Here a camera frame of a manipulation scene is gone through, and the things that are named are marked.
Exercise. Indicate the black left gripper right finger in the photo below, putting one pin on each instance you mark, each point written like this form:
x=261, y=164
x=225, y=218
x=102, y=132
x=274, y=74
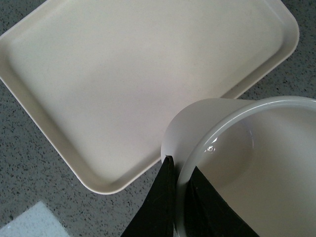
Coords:
x=208, y=215

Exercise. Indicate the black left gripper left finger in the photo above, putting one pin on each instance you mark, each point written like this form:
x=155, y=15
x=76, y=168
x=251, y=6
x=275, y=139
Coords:
x=155, y=218

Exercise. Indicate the white smiley mug black handle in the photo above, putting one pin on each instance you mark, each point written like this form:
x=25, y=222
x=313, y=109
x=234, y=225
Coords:
x=260, y=156

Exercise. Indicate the cream rectangular tray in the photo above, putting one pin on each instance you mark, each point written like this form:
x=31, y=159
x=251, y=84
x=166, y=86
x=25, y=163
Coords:
x=102, y=79

